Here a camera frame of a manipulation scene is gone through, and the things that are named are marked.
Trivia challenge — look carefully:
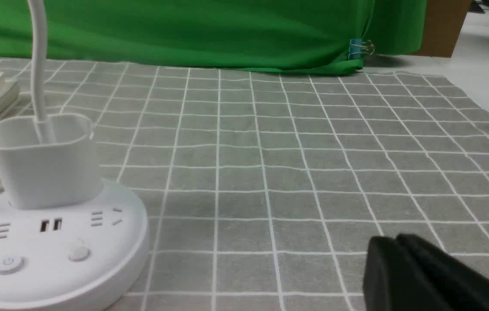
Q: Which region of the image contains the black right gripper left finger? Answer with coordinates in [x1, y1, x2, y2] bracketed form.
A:
[363, 236, 448, 311]

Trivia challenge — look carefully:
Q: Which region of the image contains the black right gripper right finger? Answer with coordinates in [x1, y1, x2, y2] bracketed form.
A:
[396, 234, 489, 311]

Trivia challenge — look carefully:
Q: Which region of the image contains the blue binder clip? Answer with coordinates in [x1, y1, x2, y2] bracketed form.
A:
[347, 38, 375, 60]

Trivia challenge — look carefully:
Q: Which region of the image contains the grey checked tablecloth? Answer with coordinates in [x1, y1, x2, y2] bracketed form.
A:
[0, 56, 489, 311]

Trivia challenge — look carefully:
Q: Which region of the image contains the green backdrop cloth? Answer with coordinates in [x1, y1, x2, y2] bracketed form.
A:
[0, 0, 427, 76]

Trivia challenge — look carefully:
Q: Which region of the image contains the brown cardboard box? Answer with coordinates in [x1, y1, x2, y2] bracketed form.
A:
[411, 0, 472, 58]

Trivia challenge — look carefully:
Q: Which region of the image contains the white desk lamp with base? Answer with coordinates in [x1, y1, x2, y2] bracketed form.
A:
[0, 0, 149, 311]

